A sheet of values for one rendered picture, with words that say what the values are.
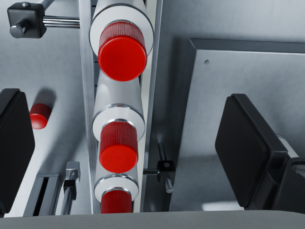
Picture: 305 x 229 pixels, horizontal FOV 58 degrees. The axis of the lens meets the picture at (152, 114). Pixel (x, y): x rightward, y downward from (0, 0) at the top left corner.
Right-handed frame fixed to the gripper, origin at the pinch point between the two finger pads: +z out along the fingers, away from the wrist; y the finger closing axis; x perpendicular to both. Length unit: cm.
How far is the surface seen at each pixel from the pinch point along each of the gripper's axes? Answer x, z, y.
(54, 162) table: -33.1, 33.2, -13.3
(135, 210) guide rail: -37.9, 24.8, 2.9
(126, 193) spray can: -16.7, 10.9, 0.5
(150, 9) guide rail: -0.6, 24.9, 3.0
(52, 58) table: -10.9, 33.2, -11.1
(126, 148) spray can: -7.7, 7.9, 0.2
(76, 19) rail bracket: -1.0, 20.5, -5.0
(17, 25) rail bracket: -0.9, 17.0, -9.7
